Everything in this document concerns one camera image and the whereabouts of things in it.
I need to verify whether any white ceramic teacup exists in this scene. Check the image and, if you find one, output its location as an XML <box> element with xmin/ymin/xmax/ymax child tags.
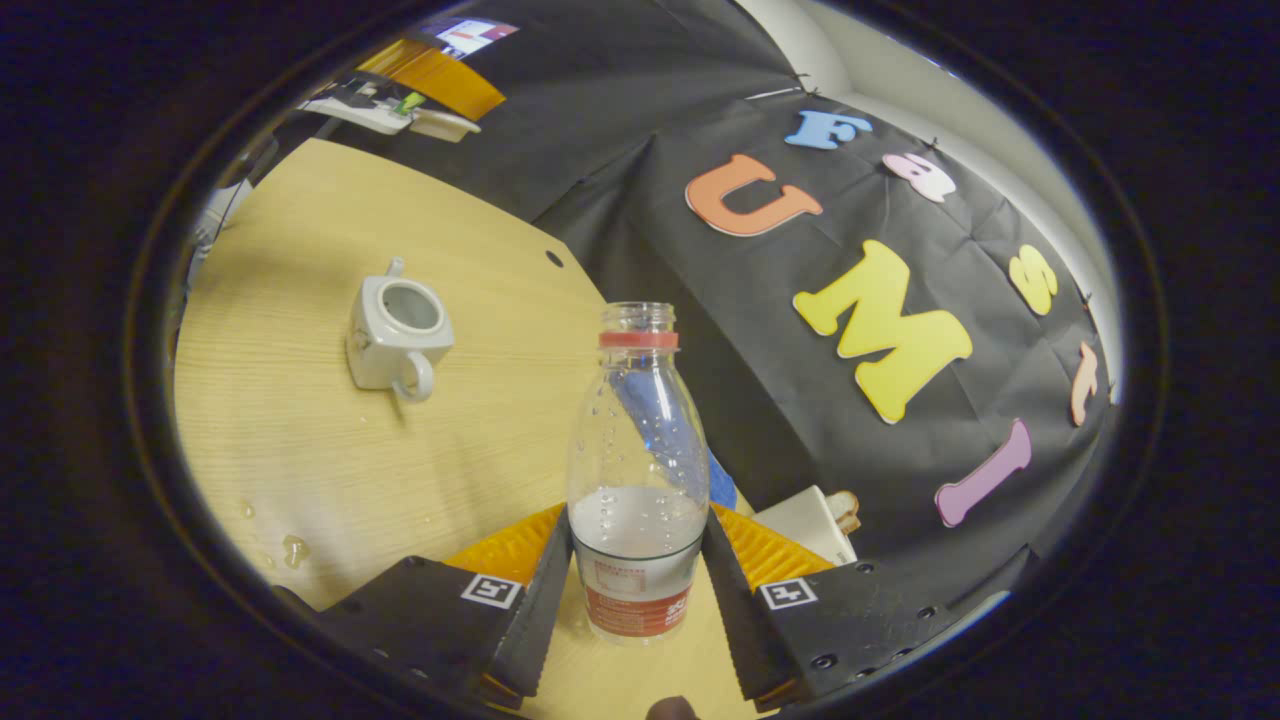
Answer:
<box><xmin>346</xmin><ymin>257</ymin><xmax>456</xmax><ymax>404</ymax></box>

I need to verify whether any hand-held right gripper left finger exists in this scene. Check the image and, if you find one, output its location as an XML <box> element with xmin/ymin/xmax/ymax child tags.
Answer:
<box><xmin>272</xmin><ymin>503</ymin><xmax>576</xmax><ymax>706</ymax></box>

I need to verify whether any clear plastic water bottle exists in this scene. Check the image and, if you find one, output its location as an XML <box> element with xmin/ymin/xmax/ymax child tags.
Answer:
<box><xmin>566</xmin><ymin>302</ymin><xmax>711</xmax><ymax>644</ymax></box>

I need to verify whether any white toaster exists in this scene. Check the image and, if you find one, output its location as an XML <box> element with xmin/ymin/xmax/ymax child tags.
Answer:
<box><xmin>750</xmin><ymin>486</ymin><xmax>859</xmax><ymax>568</ymax></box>

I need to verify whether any computer monitor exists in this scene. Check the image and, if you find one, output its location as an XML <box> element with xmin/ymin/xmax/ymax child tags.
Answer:
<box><xmin>432</xmin><ymin>17</ymin><xmax>521</xmax><ymax>58</ymax></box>

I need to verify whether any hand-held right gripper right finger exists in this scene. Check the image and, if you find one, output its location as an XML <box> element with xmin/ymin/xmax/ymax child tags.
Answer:
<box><xmin>700</xmin><ymin>503</ymin><xmax>966</xmax><ymax>706</ymax></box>

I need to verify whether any blue folded towel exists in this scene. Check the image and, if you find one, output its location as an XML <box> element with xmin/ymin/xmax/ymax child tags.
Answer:
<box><xmin>706</xmin><ymin>448</ymin><xmax>739</xmax><ymax>511</ymax></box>

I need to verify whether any white side desk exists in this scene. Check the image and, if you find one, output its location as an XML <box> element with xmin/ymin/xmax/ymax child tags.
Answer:
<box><xmin>298</xmin><ymin>85</ymin><xmax>483</xmax><ymax>143</ymax></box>

